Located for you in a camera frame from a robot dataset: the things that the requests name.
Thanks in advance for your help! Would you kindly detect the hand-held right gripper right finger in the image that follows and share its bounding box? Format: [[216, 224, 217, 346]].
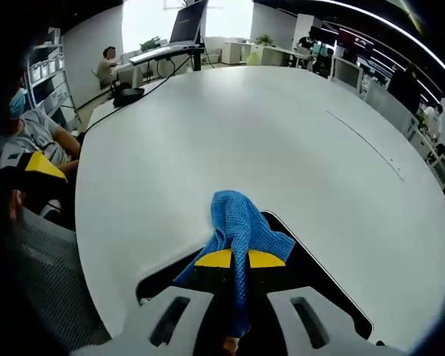
[[247, 248, 407, 356]]

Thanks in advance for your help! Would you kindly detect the black laptop stand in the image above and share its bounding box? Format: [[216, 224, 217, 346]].
[[131, 46, 208, 72]]

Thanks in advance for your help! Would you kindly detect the ceiling light strip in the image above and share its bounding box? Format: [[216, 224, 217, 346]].
[[311, 0, 445, 87]]

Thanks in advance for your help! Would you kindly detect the black cable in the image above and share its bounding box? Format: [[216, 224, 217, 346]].
[[82, 54, 188, 141]]

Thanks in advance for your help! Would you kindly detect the blue cleaning cloth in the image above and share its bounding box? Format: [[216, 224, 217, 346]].
[[173, 190, 296, 340]]

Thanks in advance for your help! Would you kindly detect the metal storage rack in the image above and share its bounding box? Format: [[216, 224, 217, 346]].
[[27, 27, 82, 128]]

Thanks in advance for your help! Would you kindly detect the red wall display screen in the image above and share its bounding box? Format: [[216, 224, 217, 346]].
[[337, 29, 361, 44]]

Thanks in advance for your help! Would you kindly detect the person's left hand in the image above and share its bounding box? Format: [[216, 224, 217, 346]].
[[7, 188, 24, 221]]

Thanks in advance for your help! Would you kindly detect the black device on cable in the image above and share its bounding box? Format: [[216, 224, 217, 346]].
[[113, 87, 145, 108]]

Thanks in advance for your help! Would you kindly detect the open dark laptop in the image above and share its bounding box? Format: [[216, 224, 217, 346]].
[[128, 0, 209, 65]]

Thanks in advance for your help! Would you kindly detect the white framed panel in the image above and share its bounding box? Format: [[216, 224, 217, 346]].
[[332, 57, 365, 90]]

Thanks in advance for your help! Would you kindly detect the person's right hand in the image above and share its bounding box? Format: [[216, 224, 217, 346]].
[[222, 337, 242, 353]]

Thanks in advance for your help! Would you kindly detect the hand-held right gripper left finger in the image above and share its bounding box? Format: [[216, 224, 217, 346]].
[[72, 248, 234, 356]]

